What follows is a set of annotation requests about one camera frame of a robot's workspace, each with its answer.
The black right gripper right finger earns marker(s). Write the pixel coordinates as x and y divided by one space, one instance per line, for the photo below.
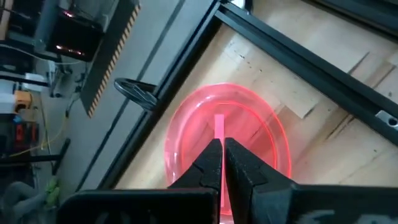
267 202

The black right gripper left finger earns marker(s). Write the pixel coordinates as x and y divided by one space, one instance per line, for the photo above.
199 199

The pink transparent plastic plate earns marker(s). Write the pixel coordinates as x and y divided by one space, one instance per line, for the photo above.
245 118

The green plush object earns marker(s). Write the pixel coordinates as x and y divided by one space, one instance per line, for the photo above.
52 191

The black yellow hazard strip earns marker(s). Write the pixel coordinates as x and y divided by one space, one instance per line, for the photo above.
107 62

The black stand base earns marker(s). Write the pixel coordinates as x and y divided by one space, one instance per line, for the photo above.
34 158

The orange yellow box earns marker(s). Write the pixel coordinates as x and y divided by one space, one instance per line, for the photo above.
22 100

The white box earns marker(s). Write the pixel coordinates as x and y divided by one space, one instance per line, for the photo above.
34 81

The black computer case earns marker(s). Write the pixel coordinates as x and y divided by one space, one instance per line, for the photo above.
76 34

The black frame foot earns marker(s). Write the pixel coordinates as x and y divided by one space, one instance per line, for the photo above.
136 92

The silver metal bracket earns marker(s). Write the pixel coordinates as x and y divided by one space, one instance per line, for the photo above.
388 119

